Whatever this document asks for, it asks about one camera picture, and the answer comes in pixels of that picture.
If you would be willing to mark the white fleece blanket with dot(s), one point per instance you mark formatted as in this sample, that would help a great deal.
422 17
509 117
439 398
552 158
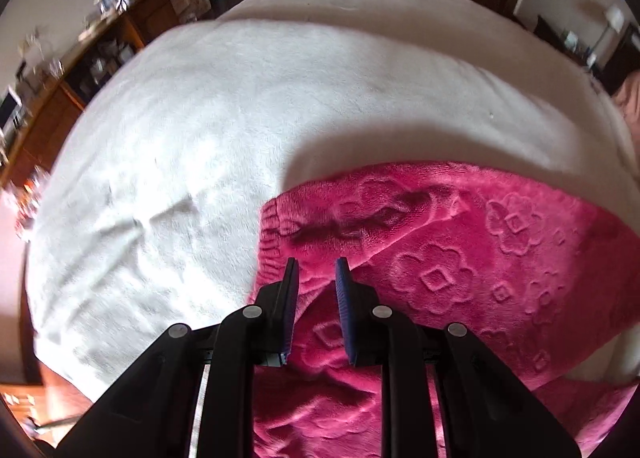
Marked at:
250 112

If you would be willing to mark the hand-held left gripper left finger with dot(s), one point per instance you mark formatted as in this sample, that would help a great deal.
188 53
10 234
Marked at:
291 298

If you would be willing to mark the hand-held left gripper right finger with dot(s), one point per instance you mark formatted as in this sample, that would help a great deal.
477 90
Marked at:
344 308

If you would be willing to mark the pink pillow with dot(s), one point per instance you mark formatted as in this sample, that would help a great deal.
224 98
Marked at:
630 100

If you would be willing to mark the cardboard box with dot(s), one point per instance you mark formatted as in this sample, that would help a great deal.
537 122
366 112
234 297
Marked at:
190 2

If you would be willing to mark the dark wooden headboard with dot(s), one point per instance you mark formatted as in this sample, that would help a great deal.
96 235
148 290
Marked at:
622 57

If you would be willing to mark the dark wooden nightstand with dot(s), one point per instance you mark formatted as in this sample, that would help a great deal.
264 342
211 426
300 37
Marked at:
565 40

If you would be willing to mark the wooden sideboard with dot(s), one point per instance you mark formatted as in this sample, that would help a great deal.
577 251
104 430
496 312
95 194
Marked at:
50 127

